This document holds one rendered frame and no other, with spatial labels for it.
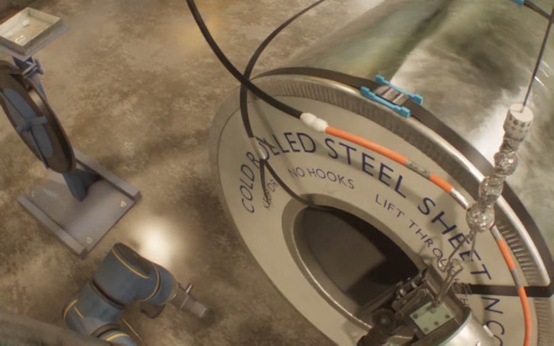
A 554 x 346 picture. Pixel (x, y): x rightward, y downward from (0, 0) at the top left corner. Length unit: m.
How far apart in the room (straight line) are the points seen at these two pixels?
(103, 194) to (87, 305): 1.61
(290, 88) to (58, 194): 1.97
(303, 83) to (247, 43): 2.52
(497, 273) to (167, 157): 2.11
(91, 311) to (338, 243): 0.86
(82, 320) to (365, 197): 0.70
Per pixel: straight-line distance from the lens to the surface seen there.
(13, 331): 0.78
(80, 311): 1.15
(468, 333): 1.06
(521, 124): 0.61
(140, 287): 1.13
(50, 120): 2.05
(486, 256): 1.01
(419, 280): 1.05
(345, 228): 1.65
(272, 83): 1.10
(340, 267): 1.63
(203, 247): 2.37
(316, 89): 1.01
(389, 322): 1.11
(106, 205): 2.65
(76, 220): 2.65
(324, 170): 1.15
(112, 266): 1.11
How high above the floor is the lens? 1.96
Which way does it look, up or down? 47 degrees down
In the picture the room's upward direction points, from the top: 2 degrees counter-clockwise
